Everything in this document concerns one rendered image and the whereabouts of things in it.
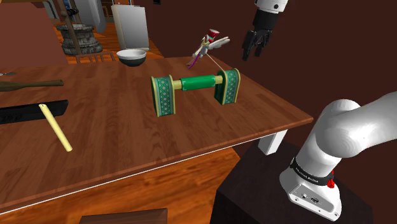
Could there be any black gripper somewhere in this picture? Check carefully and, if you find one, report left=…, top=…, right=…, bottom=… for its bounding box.
left=241, top=8, right=280, bottom=62

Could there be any winged toy figure red cup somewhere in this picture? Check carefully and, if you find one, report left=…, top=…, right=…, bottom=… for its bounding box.
left=186, top=28, right=231, bottom=70

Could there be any green patterned dumbbell-shaped roller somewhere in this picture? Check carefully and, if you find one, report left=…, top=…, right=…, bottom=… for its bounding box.
left=150, top=67, right=241, bottom=118

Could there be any white bowl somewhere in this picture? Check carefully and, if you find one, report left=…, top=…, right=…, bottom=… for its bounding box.
left=116, top=48, right=147, bottom=67

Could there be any dark robot stand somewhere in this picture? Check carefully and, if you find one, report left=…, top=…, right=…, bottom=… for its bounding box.
left=209, top=140, right=375, bottom=224

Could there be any brown wooden table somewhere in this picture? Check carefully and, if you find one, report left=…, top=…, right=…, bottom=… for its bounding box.
left=0, top=54, right=314, bottom=216

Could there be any wooden chair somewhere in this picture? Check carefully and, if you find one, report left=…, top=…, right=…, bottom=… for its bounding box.
left=75, top=51, right=116, bottom=64

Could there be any grey stone well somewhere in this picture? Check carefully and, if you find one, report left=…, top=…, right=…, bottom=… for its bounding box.
left=55, top=23, right=104, bottom=56

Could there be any pale yellow stick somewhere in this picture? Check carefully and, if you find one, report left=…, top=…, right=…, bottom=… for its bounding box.
left=38, top=104, right=73, bottom=153

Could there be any brown wooden furniture top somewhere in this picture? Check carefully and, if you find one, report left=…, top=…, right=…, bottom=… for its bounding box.
left=78, top=207, right=169, bottom=224

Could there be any brown wooden paddle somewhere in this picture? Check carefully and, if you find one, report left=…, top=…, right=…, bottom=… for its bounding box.
left=0, top=80, right=64, bottom=92

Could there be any flat black bar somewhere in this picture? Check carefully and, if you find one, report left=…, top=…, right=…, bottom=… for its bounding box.
left=0, top=99, right=69, bottom=125

